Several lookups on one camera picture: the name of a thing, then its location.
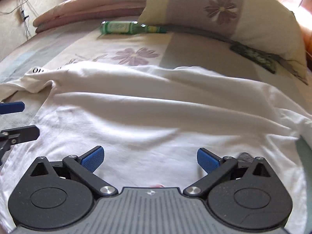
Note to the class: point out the green glass bottle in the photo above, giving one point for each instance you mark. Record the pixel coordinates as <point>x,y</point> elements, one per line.
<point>117,27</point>

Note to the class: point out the white wall power strip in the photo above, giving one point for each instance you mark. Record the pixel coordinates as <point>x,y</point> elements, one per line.
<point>21,11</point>

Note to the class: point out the wooden headboard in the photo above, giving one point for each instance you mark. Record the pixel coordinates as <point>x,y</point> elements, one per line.
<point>297,2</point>

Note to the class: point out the white printed t-shirt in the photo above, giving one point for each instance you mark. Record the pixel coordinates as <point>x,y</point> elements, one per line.
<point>158,117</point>

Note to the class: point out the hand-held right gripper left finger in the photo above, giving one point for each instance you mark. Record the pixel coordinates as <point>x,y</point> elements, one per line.
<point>93,159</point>

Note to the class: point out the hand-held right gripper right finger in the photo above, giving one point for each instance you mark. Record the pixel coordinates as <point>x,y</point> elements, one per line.
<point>207,160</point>

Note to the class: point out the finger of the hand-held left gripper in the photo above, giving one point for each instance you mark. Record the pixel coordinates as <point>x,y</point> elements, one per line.
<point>13,107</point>
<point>24,134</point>

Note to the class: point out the floral pillow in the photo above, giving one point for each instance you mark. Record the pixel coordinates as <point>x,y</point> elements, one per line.
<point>256,24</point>

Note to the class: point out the folded floral quilt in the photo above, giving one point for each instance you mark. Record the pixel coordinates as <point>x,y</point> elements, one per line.
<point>85,7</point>

